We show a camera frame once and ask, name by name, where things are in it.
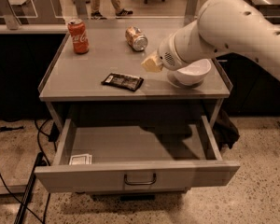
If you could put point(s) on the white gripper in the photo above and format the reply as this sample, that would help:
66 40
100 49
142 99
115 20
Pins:
166 57

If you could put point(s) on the dark rxbar chocolate wrapper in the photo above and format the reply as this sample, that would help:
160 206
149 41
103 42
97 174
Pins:
123 81

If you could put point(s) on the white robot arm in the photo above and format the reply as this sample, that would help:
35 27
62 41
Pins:
221 27

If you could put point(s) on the open grey top drawer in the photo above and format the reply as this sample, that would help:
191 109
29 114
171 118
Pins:
183 157

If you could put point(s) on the small white packet in drawer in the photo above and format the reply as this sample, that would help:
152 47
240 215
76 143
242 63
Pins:
80 159

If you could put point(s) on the orange silver can lying down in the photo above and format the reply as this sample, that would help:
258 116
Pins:
136 38

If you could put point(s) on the grey metal cabinet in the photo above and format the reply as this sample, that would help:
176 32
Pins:
77 78

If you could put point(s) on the white bowl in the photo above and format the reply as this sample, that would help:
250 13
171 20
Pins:
193 73

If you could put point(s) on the red coca-cola can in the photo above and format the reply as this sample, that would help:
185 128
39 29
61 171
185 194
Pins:
77 30

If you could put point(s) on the person legs in khaki trousers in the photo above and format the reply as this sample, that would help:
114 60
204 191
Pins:
119 10

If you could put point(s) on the clear glass partition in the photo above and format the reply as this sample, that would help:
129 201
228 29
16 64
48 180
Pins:
54 14

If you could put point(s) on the black drawer handle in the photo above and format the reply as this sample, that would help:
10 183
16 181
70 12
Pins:
140 180

